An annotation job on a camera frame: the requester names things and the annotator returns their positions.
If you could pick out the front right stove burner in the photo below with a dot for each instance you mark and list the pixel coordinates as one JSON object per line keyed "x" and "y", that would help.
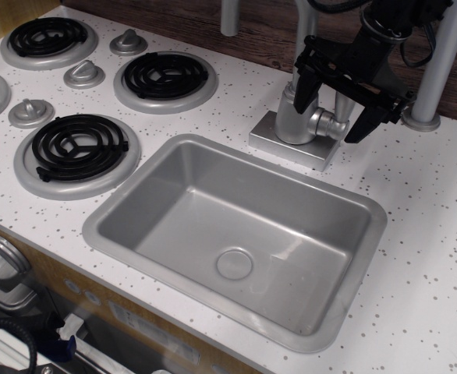
{"x": 77, "y": 157}

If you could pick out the grey support post left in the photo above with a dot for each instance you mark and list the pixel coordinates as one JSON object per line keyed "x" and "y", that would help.
{"x": 229, "y": 24}

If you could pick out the grey stove knob rear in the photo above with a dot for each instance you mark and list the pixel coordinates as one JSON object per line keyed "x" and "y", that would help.
{"x": 128, "y": 43}

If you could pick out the silver toy faucet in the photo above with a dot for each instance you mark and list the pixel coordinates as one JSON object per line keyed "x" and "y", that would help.
{"x": 302, "y": 138}

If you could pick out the silver faucet lever handle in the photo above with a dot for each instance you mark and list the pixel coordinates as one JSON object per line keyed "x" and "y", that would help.
{"x": 340, "y": 122}

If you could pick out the grey plastic sink basin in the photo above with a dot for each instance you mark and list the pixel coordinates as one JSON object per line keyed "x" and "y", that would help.
{"x": 278, "y": 252}

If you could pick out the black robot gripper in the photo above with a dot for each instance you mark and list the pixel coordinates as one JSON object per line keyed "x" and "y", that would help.
{"x": 360, "y": 70}

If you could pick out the back right stove burner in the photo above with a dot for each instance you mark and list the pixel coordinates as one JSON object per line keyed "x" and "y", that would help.
{"x": 165, "y": 82}

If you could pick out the grey support post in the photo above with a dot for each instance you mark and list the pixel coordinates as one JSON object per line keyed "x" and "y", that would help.
{"x": 422, "y": 116}
{"x": 229, "y": 24}

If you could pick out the back left stove burner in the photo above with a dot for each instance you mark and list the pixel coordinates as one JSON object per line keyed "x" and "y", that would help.
{"x": 48, "y": 43}

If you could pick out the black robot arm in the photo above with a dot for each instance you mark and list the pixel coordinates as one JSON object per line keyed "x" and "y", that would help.
{"x": 396, "y": 16}

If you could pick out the grey support post right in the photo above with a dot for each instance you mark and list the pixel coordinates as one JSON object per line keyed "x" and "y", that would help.
{"x": 422, "y": 116}

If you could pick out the grey stove knob middle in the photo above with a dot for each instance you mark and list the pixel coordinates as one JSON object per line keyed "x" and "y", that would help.
{"x": 84, "y": 76}

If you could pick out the silver oven dial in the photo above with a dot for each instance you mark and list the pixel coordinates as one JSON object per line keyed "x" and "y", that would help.
{"x": 14, "y": 266}

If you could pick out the grey stove knob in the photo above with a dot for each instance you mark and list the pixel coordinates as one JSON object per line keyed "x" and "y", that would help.
{"x": 84, "y": 76}
{"x": 30, "y": 114}
{"x": 128, "y": 43}

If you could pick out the grey stove knob front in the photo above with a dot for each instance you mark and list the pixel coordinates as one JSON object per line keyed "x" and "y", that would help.
{"x": 30, "y": 114}

